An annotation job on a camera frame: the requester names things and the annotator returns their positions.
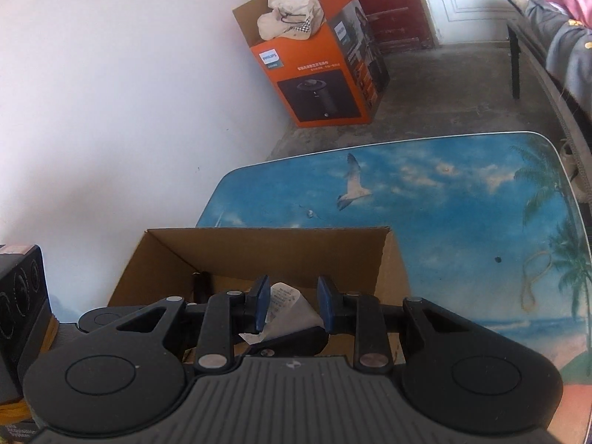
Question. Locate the white paper slip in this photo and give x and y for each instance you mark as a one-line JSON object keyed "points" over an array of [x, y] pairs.
{"points": [[291, 310]]}

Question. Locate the orange appliance box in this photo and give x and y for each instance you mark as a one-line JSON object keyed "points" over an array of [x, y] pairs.
{"points": [[314, 74]]}

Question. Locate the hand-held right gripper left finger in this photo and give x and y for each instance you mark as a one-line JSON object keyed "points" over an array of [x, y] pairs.
{"points": [[259, 305]]}

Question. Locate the dark printed box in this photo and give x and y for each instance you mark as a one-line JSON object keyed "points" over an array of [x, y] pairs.
{"points": [[16, 432]]}

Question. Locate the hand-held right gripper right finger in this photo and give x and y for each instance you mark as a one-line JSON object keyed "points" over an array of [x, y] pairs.
{"points": [[327, 305]]}

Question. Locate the small black item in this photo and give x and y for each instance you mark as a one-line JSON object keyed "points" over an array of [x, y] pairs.
{"points": [[200, 289]]}

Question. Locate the white cloth on box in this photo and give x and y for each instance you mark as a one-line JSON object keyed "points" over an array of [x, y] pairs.
{"points": [[291, 9]]}

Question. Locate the black speaker box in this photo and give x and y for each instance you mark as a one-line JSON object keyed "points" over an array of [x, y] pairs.
{"points": [[21, 314]]}

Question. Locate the brown cardboard box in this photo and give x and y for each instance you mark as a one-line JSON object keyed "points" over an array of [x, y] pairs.
{"points": [[277, 252]]}

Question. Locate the red wooden door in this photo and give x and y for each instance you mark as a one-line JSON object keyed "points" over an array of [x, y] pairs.
{"points": [[388, 4]]}

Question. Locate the dark bench frame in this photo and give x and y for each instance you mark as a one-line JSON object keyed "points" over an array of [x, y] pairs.
{"points": [[515, 55]]}

